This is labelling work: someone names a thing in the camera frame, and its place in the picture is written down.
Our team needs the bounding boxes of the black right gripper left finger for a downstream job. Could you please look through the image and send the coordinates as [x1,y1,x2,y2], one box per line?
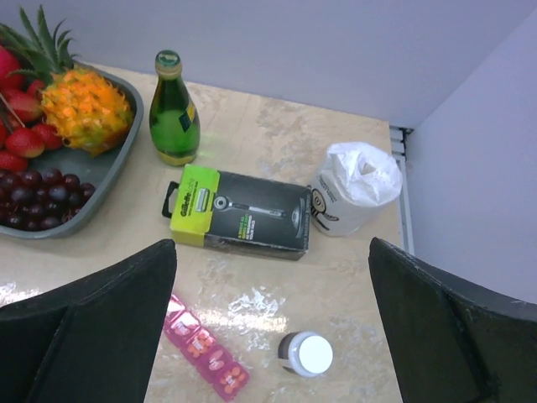
[1,239,177,403]

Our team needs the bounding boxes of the green glass bottle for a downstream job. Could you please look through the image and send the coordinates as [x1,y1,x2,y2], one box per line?
[149,50,201,166]

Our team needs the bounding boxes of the black green razor box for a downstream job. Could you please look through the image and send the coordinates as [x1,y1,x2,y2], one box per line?
[161,164,311,261]

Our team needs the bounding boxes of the pink weekly pill organizer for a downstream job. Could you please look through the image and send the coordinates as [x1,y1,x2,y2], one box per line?
[163,294,250,402]

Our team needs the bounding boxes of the white cap pill bottle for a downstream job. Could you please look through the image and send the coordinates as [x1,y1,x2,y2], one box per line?
[278,331,334,378]

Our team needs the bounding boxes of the aluminium frame rail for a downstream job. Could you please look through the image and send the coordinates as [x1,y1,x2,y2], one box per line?
[389,125,415,254]

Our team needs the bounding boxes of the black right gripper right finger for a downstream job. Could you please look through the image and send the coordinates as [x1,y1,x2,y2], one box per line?
[368,238,536,402]

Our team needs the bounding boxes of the grey fruit tray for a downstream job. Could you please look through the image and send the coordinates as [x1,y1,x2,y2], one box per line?
[1,65,144,240]

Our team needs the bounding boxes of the pineapple crown leaves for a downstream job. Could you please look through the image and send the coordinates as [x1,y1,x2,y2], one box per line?
[1,5,77,85]

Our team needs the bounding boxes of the dark red grape bunch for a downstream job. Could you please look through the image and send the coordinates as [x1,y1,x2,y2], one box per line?
[1,168,96,232]

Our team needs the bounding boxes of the red strawberry pile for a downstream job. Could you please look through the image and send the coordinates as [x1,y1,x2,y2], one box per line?
[1,80,63,173]

